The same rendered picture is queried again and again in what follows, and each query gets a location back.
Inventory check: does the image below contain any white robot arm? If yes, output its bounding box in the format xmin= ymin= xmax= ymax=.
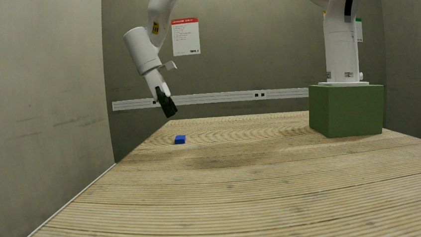
xmin=123 ymin=0 xmax=369 ymax=86

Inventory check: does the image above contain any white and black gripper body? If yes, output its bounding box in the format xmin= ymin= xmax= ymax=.
xmin=142 ymin=68 xmax=171 ymax=102

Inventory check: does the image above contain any blue rectangular block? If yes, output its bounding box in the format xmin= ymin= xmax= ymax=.
xmin=175 ymin=135 xmax=186 ymax=144

